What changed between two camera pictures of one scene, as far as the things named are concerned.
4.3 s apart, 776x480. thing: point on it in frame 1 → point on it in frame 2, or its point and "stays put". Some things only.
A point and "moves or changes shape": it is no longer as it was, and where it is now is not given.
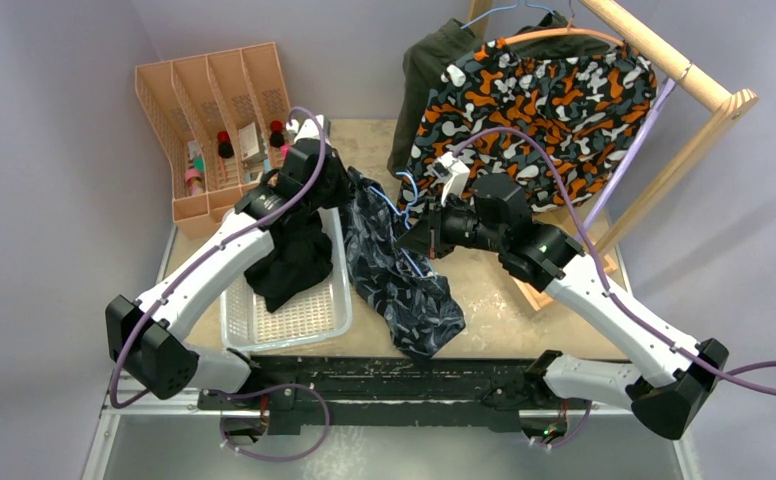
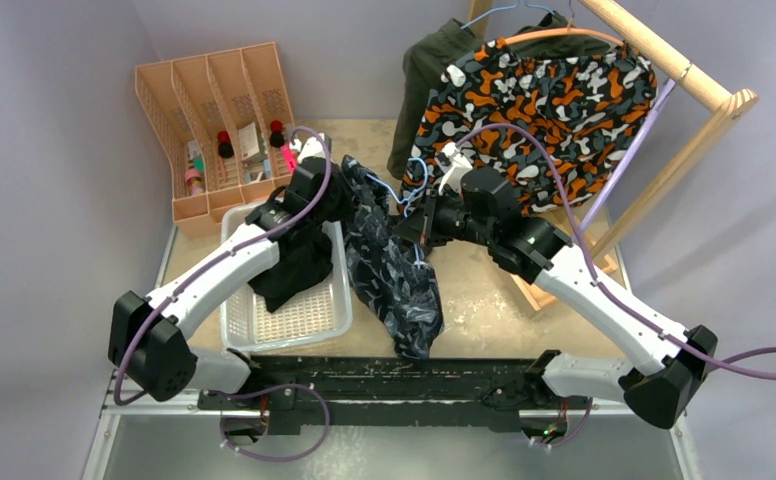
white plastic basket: x=248 y=322 stays put
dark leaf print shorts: x=422 y=310 moves or changes shape
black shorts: x=300 y=256 stays put
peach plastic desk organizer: x=227 y=118 stays put
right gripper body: x=458 y=227 stays put
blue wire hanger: x=405 y=213 → x=405 y=204
